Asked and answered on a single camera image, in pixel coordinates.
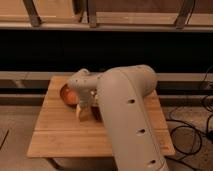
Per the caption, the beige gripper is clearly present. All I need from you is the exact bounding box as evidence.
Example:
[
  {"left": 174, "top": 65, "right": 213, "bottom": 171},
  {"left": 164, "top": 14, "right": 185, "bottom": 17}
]
[{"left": 76, "top": 90, "right": 97, "bottom": 122}]

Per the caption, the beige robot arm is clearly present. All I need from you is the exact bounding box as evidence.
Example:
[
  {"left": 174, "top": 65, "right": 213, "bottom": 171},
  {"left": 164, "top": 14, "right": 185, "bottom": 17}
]
[{"left": 67, "top": 65, "right": 169, "bottom": 171}]

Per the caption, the orange ceramic bowl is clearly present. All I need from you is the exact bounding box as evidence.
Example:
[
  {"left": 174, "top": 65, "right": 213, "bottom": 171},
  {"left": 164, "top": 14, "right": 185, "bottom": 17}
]
[{"left": 60, "top": 85, "right": 79, "bottom": 106}]

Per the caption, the wooden table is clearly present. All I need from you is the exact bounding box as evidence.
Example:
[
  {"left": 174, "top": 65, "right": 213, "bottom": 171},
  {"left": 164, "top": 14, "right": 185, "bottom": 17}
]
[{"left": 26, "top": 74, "right": 176, "bottom": 159}]

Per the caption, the black floor cable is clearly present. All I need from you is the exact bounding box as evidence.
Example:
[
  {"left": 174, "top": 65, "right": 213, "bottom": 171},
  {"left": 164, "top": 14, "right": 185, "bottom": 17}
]
[{"left": 164, "top": 64, "right": 213, "bottom": 168}]

